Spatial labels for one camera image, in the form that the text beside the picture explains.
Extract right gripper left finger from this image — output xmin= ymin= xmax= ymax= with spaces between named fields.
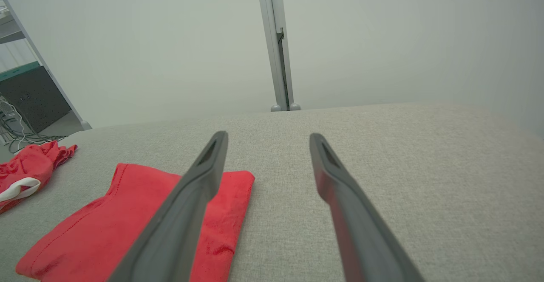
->
xmin=108 ymin=131 xmax=229 ymax=282

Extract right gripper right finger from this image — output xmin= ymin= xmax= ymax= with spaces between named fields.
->
xmin=309 ymin=133 xmax=425 ymax=282

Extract red Bulls jersey white sleeves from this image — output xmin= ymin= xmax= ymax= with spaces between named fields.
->
xmin=16 ymin=163 xmax=255 ymax=282

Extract red shorts with white stripes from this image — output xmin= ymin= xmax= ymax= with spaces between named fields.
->
xmin=0 ymin=141 xmax=78 ymax=214

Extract black cabinet with teal edge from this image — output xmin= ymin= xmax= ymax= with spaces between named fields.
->
xmin=0 ymin=61 xmax=72 ymax=134

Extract grey metal shelf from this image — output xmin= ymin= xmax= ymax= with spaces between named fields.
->
xmin=0 ymin=0 xmax=26 ymax=45

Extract slim grey partition post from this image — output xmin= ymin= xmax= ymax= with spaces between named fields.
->
xmin=0 ymin=0 xmax=92 ymax=130

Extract grey double partition post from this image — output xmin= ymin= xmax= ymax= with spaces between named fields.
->
xmin=255 ymin=0 xmax=301 ymax=112

